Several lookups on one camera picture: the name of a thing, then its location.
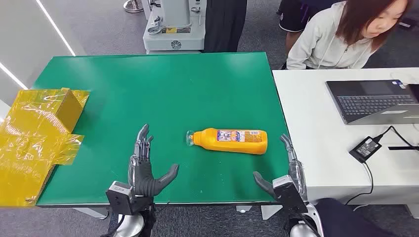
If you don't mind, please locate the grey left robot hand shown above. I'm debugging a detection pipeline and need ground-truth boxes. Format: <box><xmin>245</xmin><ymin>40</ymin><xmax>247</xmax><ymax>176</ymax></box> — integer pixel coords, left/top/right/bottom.
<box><xmin>127</xmin><ymin>123</ymin><xmax>180</xmax><ymax>198</ymax></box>

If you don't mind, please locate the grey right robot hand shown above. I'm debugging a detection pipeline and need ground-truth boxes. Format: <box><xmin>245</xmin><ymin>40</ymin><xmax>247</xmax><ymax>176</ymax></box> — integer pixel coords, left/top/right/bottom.
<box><xmin>252</xmin><ymin>134</ymin><xmax>309</xmax><ymax>201</ymax></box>

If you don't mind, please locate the orange detergent bottle clear cap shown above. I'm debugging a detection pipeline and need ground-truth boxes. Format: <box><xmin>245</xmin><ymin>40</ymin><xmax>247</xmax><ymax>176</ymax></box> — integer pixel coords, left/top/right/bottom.
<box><xmin>186</xmin><ymin>127</ymin><xmax>268</xmax><ymax>156</ymax></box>

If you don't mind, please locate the white desk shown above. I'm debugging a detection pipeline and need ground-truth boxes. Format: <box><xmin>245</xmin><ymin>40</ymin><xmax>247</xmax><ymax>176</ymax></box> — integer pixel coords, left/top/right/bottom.
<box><xmin>272</xmin><ymin>67</ymin><xmax>419</xmax><ymax>220</ymax></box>

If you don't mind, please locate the black chair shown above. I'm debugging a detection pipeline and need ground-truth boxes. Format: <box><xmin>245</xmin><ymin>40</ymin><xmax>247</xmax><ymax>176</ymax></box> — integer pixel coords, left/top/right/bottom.
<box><xmin>314</xmin><ymin>197</ymin><xmax>398</xmax><ymax>237</ymax></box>

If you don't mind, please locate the black power adapter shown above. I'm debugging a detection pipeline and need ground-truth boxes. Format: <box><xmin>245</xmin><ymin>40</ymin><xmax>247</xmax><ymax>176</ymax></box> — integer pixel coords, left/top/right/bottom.
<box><xmin>349</xmin><ymin>136</ymin><xmax>382</xmax><ymax>164</ymax></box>

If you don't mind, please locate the green topped table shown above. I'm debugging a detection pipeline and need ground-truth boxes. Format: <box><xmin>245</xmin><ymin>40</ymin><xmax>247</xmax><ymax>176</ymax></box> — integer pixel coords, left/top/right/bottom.
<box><xmin>33</xmin><ymin>51</ymin><xmax>307</xmax><ymax>208</ymax></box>

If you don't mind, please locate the dark grey laptop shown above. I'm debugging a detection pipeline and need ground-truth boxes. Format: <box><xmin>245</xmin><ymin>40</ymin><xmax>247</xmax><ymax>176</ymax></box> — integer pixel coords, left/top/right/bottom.
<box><xmin>325</xmin><ymin>79</ymin><xmax>419</xmax><ymax>125</ymax></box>

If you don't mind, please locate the yellow taped cardboard box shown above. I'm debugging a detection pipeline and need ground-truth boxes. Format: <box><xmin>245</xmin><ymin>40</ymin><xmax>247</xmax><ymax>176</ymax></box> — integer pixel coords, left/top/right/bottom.
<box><xmin>0</xmin><ymin>87</ymin><xmax>90</xmax><ymax>208</ymax></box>

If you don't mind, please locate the seated person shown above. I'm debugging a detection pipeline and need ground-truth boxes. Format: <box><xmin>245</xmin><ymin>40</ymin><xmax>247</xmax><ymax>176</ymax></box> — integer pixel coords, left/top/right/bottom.
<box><xmin>286</xmin><ymin>0</ymin><xmax>415</xmax><ymax>70</ymax></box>

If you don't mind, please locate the white machine base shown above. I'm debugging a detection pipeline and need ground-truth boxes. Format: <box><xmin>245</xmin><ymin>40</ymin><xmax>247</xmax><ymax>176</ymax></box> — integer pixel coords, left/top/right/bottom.
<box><xmin>142</xmin><ymin>0</ymin><xmax>208</xmax><ymax>55</ymax></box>

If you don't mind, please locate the standing person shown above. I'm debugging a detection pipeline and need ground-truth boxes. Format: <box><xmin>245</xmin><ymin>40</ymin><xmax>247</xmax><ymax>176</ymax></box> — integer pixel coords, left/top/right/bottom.
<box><xmin>203</xmin><ymin>0</ymin><xmax>248</xmax><ymax>54</ymax></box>

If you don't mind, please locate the metal stanchion base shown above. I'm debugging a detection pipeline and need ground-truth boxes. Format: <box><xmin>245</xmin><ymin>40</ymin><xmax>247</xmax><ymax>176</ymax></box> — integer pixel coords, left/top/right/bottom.
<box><xmin>123</xmin><ymin>0</ymin><xmax>145</xmax><ymax>14</ymax></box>

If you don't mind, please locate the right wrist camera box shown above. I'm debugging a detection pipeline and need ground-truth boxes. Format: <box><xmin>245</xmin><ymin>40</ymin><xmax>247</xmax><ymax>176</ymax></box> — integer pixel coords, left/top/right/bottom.
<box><xmin>272</xmin><ymin>175</ymin><xmax>309</xmax><ymax>213</ymax></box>

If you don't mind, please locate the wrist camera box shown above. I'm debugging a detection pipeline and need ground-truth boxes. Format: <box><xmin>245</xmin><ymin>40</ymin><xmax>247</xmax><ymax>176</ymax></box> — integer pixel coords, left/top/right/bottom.
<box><xmin>105</xmin><ymin>181</ymin><xmax>155</xmax><ymax>216</ymax></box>
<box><xmin>272</xmin><ymin>175</ymin><xmax>309</xmax><ymax>213</ymax></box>

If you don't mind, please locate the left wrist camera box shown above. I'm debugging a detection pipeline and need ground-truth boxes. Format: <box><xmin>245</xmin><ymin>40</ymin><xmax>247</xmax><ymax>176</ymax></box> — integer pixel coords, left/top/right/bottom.
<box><xmin>105</xmin><ymin>181</ymin><xmax>155</xmax><ymax>216</ymax></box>

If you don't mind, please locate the black mains power cord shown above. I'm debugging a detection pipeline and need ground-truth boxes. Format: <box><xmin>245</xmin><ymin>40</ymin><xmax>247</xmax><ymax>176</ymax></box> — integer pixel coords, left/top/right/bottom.
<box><xmin>345</xmin><ymin>161</ymin><xmax>375</xmax><ymax>206</ymax></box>

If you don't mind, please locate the black adapter output cable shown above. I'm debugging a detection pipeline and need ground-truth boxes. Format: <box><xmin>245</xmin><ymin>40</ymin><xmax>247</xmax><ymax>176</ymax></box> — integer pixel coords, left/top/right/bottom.
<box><xmin>375</xmin><ymin>125</ymin><xmax>419</xmax><ymax>148</ymax></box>

